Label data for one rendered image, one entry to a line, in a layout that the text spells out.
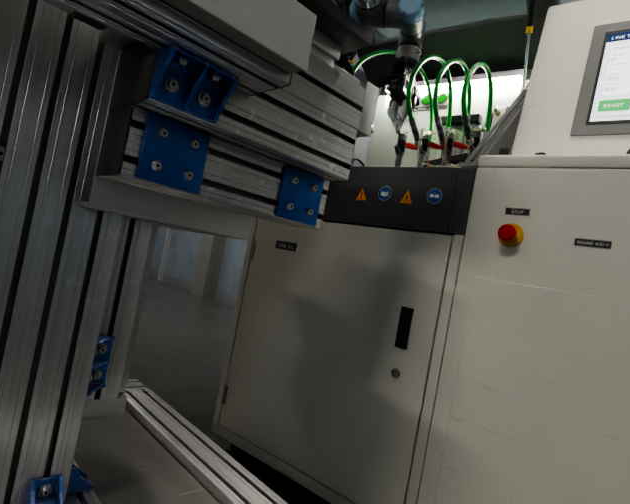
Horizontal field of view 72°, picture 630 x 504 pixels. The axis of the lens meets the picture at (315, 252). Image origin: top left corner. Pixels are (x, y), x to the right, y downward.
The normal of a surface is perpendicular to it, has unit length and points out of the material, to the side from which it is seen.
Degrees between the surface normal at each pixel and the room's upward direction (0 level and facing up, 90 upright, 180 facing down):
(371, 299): 90
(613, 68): 76
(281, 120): 90
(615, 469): 90
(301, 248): 90
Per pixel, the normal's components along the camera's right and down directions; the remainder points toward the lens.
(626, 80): -0.54, -0.37
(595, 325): -0.60, -0.14
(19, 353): 0.68, 0.11
